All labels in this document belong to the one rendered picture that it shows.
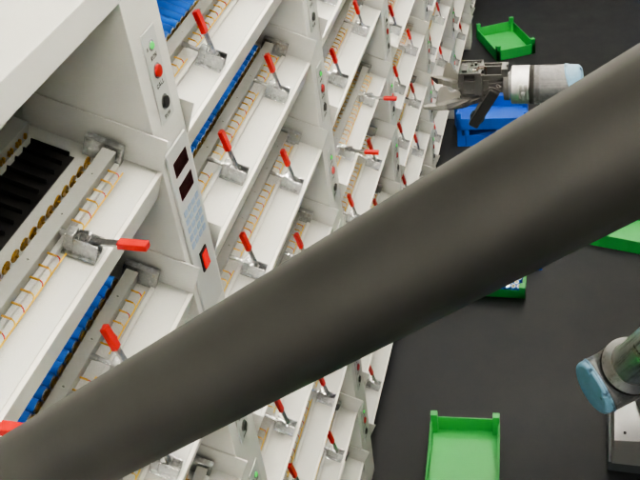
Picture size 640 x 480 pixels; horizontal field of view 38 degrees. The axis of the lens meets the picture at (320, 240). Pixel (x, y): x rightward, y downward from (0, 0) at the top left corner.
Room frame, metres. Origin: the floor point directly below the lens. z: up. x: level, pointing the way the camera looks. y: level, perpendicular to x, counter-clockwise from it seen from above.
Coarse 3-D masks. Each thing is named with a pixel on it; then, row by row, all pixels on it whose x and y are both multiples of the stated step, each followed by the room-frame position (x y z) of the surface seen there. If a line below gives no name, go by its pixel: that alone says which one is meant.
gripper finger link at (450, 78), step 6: (450, 66) 2.05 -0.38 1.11; (444, 72) 2.06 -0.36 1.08; (450, 72) 2.04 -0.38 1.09; (456, 72) 2.03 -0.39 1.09; (432, 78) 2.07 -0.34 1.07; (438, 78) 2.06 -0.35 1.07; (444, 78) 2.06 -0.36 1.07; (450, 78) 2.04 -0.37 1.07; (456, 78) 2.03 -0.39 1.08; (444, 84) 2.05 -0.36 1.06; (450, 84) 2.03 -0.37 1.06; (456, 84) 2.02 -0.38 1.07
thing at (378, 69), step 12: (372, 60) 2.36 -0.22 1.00; (384, 60) 2.35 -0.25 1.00; (372, 72) 2.36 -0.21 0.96; (384, 72) 2.35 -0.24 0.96; (372, 84) 2.30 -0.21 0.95; (384, 84) 2.31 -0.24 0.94; (348, 96) 2.22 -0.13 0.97; (360, 96) 2.23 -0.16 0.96; (360, 108) 2.17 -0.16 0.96; (372, 108) 2.18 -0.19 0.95; (360, 120) 2.12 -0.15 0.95; (348, 132) 2.05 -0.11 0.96; (360, 132) 2.06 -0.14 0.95; (348, 144) 2.00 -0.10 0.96; (360, 144) 2.01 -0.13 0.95; (348, 168) 1.91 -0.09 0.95; (348, 180) 1.86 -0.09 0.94
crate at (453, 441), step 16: (432, 416) 1.87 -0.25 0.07; (496, 416) 1.83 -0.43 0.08; (432, 432) 1.87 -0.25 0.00; (448, 432) 1.86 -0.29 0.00; (464, 432) 1.85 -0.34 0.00; (480, 432) 1.84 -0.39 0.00; (496, 432) 1.82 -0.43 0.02; (432, 448) 1.81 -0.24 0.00; (448, 448) 1.80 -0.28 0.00; (464, 448) 1.80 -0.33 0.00; (480, 448) 1.79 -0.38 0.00; (496, 448) 1.78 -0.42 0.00; (432, 464) 1.75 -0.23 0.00; (448, 464) 1.75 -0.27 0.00; (464, 464) 1.74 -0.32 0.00; (480, 464) 1.73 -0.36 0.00; (496, 464) 1.72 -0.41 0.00
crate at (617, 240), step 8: (632, 224) 2.72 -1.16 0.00; (616, 232) 2.69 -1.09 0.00; (624, 232) 2.68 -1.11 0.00; (632, 232) 2.67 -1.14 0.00; (600, 240) 2.63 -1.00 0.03; (608, 240) 2.61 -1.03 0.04; (616, 240) 2.60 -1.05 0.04; (624, 240) 2.58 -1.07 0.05; (632, 240) 2.57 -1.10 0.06; (608, 248) 2.61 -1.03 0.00; (616, 248) 2.59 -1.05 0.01; (624, 248) 2.58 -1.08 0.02; (632, 248) 2.56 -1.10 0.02
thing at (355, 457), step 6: (348, 450) 1.69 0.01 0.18; (354, 450) 1.69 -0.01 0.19; (360, 450) 1.68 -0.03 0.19; (366, 450) 1.68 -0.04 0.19; (348, 456) 1.69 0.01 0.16; (354, 456) 1.69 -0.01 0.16; (360, 456) 1.68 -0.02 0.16; (366, 456) 1.68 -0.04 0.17; (348, 462) 1.68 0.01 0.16; (354, 462) 1.68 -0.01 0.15; (360, 462) 1.68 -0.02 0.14; (348, 468) 1.66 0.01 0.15; (354, 468) 1.66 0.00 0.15; (360, 468) 1.66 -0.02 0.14; (342, 474) 1.63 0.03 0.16; (348, 474) 1.64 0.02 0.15; (354, 474) 1.64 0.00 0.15; (360, 474) 1.64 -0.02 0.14
